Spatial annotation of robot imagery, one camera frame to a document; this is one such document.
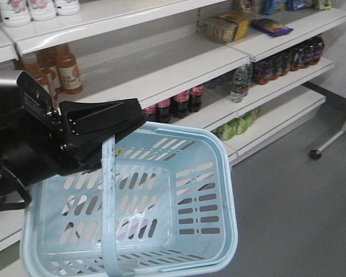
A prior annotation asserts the green drink bottle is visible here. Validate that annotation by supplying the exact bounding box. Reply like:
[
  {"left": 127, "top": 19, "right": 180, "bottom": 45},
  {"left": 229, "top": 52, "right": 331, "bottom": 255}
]
[
  {"left": 235, "top": 111, "right": 257, "bottom": 134},
  {"left": 216, "top": 118, "right": 238, "bottom": 141}
]

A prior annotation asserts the boxed biscuit pack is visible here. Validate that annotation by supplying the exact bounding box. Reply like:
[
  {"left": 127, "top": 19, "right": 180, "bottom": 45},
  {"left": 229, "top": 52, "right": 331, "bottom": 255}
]
[{"left": 201, "top": 13, "right": 250, "bottom": 44}]

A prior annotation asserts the orange C100 juice bottle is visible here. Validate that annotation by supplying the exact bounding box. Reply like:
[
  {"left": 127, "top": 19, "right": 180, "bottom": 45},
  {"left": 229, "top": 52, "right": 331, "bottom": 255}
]
[
  {"left": 22, "top": 53, "right": 51, "bottom": 94},
  {"left": 56, "top": 44, "right": 82, "bottom": 95},
  {"left": 39, "top": 48, "right": 62, "bottom": 96}
]

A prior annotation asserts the light blue plastic basket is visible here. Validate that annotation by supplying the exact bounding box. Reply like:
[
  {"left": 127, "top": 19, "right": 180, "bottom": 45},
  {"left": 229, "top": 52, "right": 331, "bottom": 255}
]
[{"left": 20, "top": 122, "right": 238, "bottom": 276}]

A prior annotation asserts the clear water bottle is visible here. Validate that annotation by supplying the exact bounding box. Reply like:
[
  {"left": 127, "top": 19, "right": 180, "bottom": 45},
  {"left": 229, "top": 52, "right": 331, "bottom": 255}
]
[{"left": 230, "top": 62, "right": 253, "bottom": 103}]

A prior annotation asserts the white shelf unit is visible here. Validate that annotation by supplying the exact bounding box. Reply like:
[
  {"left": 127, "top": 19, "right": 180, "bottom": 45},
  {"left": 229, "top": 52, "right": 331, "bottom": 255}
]
[{"left": 0, "top": 0, "right": 346, "bottom": 257}]

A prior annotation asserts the white peach drink bottle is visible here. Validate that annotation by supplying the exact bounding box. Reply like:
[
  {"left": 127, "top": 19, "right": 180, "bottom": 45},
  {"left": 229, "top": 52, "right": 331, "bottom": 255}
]
[
  {"left": 0, "top": 0, "right": 31, "bottom": 27},
  {"left": 54, "top": 0, "right": 81, "bottom": 16},
  {"left": 27, "top": 0, "right": 57, "bottom": 21}
]

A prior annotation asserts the blue snack bag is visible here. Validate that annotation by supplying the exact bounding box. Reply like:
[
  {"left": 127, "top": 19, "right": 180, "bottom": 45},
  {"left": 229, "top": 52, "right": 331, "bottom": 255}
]
[{"left": 250, "top": 18, "right": 294, "bottom": 37}]

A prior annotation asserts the plastic cola bottle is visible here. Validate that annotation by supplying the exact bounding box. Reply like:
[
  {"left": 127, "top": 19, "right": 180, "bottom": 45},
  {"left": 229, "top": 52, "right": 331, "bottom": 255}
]
[
  {"left": 172, "top": 91, "right": 189, "bottom": 119},
  {"left": 155, "top": 98, "right": 171, "bottom": 123},
  {"left": 189, "top": 84, "right": 204, "bottom": 112},
  {"left": 142, "top": 104, "right": 156, "bottom": 122}
]

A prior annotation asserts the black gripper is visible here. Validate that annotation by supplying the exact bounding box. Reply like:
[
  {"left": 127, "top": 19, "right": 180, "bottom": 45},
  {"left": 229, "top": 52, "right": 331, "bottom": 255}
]
[{"left": 0, "top": 90, "right": 146, "bottom": 198}]

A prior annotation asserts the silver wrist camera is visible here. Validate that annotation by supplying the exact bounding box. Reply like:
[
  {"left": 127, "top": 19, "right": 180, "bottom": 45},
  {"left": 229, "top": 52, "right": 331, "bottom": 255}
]
[{"left": 0, "top": 70, "right": 59, "bottom": 117}]

